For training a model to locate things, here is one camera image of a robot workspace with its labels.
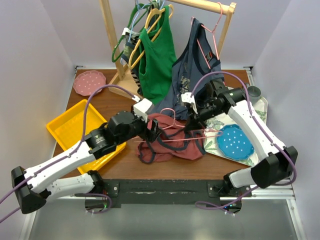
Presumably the light blue hanger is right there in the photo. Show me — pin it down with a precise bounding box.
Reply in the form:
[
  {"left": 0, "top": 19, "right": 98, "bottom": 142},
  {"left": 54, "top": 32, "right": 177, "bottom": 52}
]
[{"left": 120, "top": 0, "right": 165, "bottom": 65}]

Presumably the pink wire hanger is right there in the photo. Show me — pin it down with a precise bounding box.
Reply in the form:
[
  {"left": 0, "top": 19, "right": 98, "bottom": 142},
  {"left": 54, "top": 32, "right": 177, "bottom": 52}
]
[
  {"left": 134, "top": 108, "right": 224, "bottom": 144},
  {"left": 191, "top": 2, "right": 226, "bottom": 94}
]

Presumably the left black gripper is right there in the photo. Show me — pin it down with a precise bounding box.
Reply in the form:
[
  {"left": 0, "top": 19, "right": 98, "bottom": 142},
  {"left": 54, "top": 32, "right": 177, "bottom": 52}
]
[{"left": 116, "top": 105, "right": 163, "bottom": 145}]

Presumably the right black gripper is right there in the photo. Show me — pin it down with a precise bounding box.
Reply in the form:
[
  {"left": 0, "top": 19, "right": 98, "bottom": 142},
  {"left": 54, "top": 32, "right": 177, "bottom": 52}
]
[{"left": 183, "top": 101, "right": 224, "bottom": 132}]

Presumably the zebra pattern garment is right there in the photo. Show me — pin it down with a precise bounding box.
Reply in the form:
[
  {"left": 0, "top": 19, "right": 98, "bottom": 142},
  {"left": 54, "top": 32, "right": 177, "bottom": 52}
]
[{"left": 121, "top": 28, "right": 144, "bottom": 97}]

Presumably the green hanger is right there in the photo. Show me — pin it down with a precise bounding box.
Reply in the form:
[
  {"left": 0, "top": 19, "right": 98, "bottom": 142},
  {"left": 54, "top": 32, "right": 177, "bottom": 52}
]
[{"left": 111, "top": 3, "right": 150, "bottom": 63}]

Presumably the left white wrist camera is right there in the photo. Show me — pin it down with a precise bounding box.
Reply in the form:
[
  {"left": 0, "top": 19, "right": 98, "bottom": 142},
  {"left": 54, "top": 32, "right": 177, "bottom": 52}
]
[{"left": 133, "top": 98, "right": 154, "bottom": 122}]

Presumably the yellow hanger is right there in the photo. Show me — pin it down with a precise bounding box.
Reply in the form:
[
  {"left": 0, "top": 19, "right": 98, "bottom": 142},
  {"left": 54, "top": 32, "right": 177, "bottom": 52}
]
[{"left": 127, "top": 4, "right": 176, "bottom": 71}]

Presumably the navy blue tank top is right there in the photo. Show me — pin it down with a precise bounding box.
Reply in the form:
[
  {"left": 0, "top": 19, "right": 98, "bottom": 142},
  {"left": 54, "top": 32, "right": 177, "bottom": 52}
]
[{"left": 151, "top": 18, "right": 224, "bottom": 121}]

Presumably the black mounting base plate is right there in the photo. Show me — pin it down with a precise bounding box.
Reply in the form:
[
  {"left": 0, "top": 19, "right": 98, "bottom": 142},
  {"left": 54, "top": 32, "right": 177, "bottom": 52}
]
[{"left": 76, "top": 179, "right": 250, "bottom": 211}]

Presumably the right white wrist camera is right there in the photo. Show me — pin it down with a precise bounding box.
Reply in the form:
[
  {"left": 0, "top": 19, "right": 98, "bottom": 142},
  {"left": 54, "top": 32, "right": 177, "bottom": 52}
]
[{"left": 180, "top": 92, "right": 198, "bottom": 114}]

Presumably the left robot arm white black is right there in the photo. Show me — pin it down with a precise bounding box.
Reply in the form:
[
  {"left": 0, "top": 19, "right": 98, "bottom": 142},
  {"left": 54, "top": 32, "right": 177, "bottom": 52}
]
[{"left": 11, "top": 111, "right": 161, "bottom": 214}]

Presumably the blue dotted plate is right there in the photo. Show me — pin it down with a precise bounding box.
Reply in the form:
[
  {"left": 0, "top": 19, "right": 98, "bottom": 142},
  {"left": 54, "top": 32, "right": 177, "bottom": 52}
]
[{"left": 216, "top": 124, "right": 255, "bottom": 161}]

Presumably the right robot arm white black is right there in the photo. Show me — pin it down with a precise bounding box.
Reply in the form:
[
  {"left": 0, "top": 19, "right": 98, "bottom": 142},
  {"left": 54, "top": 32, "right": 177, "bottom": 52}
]
[{"left": 181, "top": 80, "right": 298, "bottom": 197}]

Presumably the pink dotted plate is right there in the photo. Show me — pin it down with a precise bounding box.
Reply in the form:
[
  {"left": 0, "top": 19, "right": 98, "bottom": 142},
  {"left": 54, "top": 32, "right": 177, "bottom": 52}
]
[{"left": 73, "top": 70, "right": 106, "bottom": 97}]

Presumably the green tank top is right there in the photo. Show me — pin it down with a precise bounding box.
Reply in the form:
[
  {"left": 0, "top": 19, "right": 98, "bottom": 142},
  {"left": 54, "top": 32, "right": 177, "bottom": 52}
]
[{"left": 138, "top": 5, "right": 177, "bottom": 105}]

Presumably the grey mug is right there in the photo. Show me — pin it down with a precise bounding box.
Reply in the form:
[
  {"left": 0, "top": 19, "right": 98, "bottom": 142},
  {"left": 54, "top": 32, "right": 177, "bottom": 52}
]
[{"left": 247, "top": 85, "right": 262, "bottom": 105}]

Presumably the wooden clothes rack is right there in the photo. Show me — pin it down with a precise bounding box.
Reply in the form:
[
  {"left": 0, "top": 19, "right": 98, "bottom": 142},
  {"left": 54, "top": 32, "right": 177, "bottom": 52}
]
[{"left": 99, "top": 0, "right": 237, "bottom": 98}]

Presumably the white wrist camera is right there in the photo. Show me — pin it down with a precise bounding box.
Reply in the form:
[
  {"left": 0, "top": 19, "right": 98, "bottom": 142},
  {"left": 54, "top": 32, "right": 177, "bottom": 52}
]
[
  {"left": 133, "top": 98, "right": 154, "bottom": 122},
  {"left": 180, "top": 92, "right": 198, "bottom": 114}
]

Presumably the leaf pattern tray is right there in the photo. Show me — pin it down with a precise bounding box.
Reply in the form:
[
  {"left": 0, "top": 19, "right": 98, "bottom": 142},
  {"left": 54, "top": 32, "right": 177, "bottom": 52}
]
[{"left": 201, "top": 85, "right": 268, "bottom": 168}]

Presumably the red tank top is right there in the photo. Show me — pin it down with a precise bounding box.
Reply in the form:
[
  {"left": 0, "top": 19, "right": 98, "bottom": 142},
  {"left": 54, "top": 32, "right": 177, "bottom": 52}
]
[{"left": 136, "top": 113, "right": 206, "bottom": 164}]

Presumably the yellow plastic tray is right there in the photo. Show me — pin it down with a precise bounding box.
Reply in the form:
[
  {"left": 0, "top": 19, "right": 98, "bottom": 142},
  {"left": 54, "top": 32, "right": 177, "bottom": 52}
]
[{"left": 46, "top": 99, "right": 127, "bottom": 174}]

